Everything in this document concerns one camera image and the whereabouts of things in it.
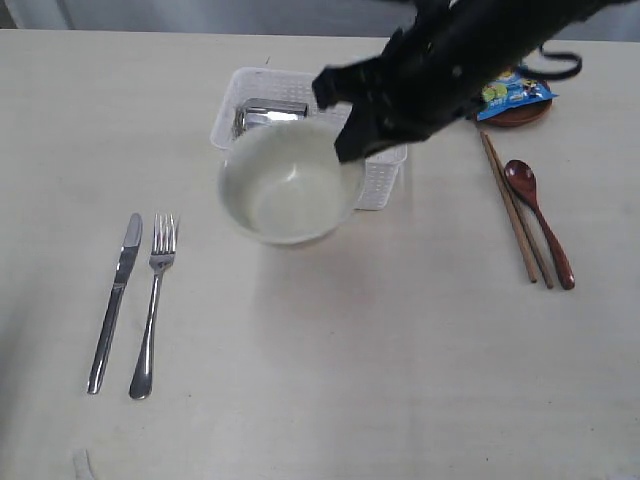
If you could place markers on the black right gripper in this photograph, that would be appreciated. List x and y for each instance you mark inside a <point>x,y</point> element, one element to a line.
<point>425,78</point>

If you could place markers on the white ceramic bowl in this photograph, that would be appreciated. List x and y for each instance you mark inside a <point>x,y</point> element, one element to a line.
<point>284,185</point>

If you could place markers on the wooden chopstick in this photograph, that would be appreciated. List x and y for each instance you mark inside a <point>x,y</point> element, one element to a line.
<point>540,263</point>
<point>517,227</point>

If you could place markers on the blue chips snack bag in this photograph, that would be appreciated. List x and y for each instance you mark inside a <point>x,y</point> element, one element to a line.
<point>511,90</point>

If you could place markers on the brown round wooden plate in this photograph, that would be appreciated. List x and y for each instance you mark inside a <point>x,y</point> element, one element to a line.
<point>519,116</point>

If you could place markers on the dark red wooden spoon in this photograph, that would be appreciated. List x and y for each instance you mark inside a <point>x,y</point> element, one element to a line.
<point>520,177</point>

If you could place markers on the silver metal fork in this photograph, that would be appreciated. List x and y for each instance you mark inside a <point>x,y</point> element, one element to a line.
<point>162,257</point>

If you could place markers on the silver metal table knife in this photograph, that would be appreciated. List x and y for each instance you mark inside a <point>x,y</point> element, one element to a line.
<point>127,258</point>

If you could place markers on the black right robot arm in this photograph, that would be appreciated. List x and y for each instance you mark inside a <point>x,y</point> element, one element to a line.
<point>554,16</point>

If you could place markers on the white perforated plastic basket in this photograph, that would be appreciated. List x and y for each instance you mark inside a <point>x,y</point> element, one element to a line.
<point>249,82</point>

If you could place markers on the silver foil packet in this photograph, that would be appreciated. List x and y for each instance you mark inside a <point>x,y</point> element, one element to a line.
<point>257,112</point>

